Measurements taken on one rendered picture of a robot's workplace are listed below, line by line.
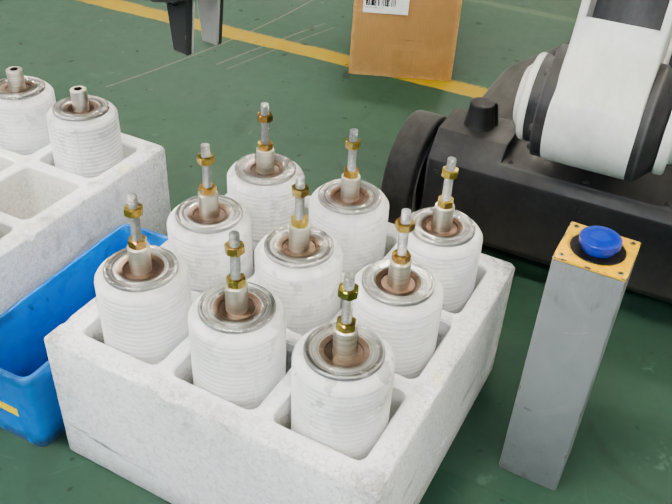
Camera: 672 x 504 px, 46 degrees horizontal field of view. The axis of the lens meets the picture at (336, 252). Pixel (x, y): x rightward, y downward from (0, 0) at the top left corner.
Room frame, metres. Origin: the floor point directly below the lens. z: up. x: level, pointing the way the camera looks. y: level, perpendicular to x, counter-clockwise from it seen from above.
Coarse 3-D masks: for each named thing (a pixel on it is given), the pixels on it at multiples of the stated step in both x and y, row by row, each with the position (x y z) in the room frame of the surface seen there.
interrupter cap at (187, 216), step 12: (180, 204) 0.75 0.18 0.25; (192, 204) 0.75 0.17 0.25; (228, 204) 0.76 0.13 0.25; (180, 216) 0.73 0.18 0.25; (192, 216) 0.73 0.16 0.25; (228, 216) 0.73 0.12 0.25; (240, 216) 0.73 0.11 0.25; (192, 228) 0.70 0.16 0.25; (204, 228) 0.71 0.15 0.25; (216, 228) 0.71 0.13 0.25; (228, 228) 0.71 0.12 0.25
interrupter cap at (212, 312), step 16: (224, 288) 0.61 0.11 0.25; (256, 288) 0.61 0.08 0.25; (208, 304) 0.58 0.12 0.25; (224, 304) 0.58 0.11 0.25; (256, 304) 0.58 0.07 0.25; (272, 304) 0.58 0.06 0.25; (208, 320) 0.56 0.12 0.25; (224, 320) 0.56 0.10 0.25; (240, 320) 0.56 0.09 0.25; (256, 320) 0.56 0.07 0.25
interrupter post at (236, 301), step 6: (246, 282) 0.58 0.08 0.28; (228, 288) 0.57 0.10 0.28; (246, 288) 0.58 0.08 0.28; (228, 294) 0.57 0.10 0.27; (234, 294) 0.57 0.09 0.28; (240, 294) 0.57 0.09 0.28; (246, 294) 0.58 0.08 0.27; (228, 300) 0.57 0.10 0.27; (234, 300) 0.57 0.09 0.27; (240, 300) 0.57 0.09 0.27; (246, 300) 0.58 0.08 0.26; (228, 306) 0.57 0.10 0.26; (234, 306) 0.57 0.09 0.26; (240, 306) 0.57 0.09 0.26; (246, 306) 0.57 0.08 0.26; (228, 312) 0.57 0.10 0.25; (234, 312) 0.57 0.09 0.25; (240, 312) 0.57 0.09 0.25
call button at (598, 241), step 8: (584, 232) 0.63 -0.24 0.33; (592, 232) 0.63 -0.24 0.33; (600, 232) 0.63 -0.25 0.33; (608, 232) 0.63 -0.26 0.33; (616, 232) 0.63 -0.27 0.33; (584, 240) 0.62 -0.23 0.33; (592, 240) 0.61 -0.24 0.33; (600, 240) 0.61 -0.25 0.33; (608, 240) 0.62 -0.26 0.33; (616, 240) 0.62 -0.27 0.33; (584, 248) 0.62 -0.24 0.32; (592, 248) 0.61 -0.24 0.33; (600, 248) 0.60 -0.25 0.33; (608, 248) 0.60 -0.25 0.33; (616, 248) 0.61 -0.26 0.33; (600, 256) 0.61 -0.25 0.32; (608, 256) 0.61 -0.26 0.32
